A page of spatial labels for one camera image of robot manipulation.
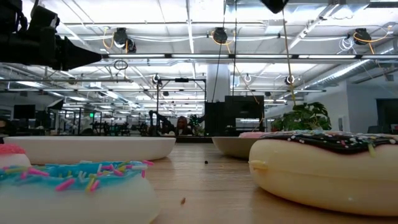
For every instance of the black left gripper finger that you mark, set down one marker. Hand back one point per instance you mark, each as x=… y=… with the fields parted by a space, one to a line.
x=77 y=56

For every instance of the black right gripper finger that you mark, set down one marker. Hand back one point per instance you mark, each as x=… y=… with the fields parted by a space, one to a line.
x=275 y=4

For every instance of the red sugar donut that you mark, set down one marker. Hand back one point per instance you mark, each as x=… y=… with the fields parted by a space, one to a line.
x=12 y=155

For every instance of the pink iced donut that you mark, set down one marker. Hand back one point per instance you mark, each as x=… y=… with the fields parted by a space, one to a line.
x=248 y=134

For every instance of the large chocolate sprinkled donut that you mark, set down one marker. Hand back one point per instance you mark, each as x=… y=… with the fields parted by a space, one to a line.
x=326 y=174

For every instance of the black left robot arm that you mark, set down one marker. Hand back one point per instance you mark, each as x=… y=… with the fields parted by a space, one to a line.
x=9 y=15

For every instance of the dark computer monitor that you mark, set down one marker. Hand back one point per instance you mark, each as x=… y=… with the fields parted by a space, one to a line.
x=24 y=111

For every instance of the long ceiling light strip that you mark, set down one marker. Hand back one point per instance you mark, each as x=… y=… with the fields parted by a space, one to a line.
x=199 y=56

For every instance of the white round plate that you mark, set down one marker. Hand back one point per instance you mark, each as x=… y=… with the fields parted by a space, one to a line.
x=93 y=149

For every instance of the black cabinet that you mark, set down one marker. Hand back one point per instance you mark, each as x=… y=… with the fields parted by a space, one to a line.
x=236 y=115

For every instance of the green potted plant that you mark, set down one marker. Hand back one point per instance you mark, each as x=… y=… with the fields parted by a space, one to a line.
x=304 y=119

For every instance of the person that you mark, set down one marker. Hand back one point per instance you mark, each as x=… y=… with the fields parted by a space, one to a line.
x=182 y=124

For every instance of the small blue sprinkled donut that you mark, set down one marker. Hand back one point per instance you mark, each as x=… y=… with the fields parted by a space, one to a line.
x=77 y=199

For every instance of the beige round plate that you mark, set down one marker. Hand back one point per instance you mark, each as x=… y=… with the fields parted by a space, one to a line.
x=233 y=147

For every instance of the small brown crumb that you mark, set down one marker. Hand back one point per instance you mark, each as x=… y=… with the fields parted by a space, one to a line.
x=183 y=200

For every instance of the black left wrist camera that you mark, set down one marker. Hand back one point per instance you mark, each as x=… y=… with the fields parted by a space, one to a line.
x=43 y=20

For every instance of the black metal frame stand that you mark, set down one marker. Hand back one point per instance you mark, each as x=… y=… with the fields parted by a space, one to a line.
x=157 y=99

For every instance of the dark wall screen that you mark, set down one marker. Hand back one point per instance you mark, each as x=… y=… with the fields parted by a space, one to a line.
x=387 y=115

